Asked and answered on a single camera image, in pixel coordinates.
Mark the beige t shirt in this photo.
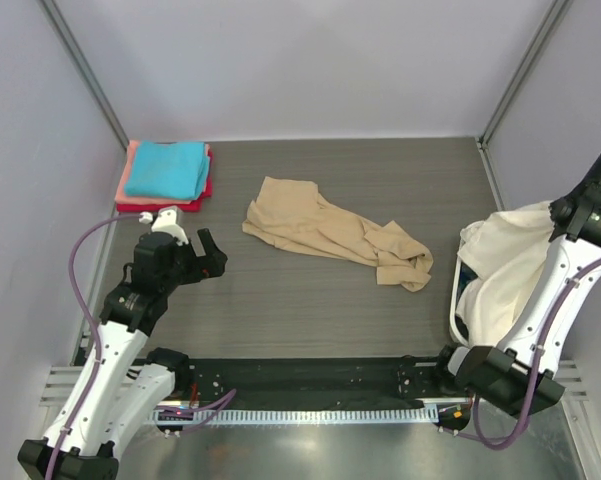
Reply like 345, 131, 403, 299
242, 177, 434, 292

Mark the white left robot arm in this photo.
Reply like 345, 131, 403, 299
17, 227, 227, 479

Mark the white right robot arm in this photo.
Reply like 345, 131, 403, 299
430, 153, 601, 418

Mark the folded red t shirt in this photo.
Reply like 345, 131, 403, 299
114, 141, 213, 213

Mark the folded blue t shirt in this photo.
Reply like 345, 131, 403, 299
124, 140, 206, 199

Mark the folded pink t shirt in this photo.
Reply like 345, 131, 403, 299
115, 139, 211, 206

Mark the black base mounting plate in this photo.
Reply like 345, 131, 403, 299
149, 356, 472, 434

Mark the white laundry basket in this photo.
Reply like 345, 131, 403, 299
449, 256, 477, 346

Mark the white t shirt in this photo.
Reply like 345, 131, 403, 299
456, 201, 554, 346

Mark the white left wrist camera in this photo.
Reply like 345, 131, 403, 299
139, 206, 189, 246

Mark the aluminium rail left side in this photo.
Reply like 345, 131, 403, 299
39, 364, 131, 404

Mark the slotted grey cable duct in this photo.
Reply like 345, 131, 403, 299
149, 407, 439, 427

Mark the left aluminium frame post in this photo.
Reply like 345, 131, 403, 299
38, 0, 129, 148

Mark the aluminium frame post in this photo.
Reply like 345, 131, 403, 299
479, 0, 574, 146
38, 0, 129, 148

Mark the right aluminium frame post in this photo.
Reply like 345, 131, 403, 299
479, 0, 574, 146

